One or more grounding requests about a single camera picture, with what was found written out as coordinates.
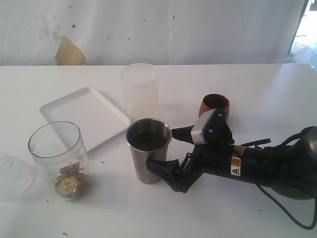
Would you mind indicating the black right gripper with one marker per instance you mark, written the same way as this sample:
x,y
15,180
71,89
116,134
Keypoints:
x,y
221,158

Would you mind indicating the stainless steel cup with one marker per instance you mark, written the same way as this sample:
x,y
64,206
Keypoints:
x,y
148,139

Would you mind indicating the round wooden cup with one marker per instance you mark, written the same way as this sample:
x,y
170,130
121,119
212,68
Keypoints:
x,y
215,101

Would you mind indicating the brown wooden blocks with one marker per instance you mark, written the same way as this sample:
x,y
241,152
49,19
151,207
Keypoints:
x,y
75,169

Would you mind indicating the clear plastic shaker cup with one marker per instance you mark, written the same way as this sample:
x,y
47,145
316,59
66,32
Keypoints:
x,y
55,145

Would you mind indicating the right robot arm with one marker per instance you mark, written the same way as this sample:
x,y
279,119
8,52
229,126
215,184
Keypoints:
x,y
289,168

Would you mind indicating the clear plastic shaker lid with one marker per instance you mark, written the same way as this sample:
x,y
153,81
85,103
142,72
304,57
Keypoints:
x,y
16,178

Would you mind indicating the translucent white plastic cup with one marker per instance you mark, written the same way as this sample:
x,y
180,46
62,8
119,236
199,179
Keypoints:
x,y
140,90

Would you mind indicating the white rectangular tray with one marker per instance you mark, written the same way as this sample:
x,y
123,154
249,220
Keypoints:
x,y
97,117

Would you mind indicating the white backdrop sheet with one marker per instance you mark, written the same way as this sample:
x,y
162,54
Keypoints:
x,y
123,32

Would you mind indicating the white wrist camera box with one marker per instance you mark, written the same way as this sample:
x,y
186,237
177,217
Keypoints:
x,y
208,127

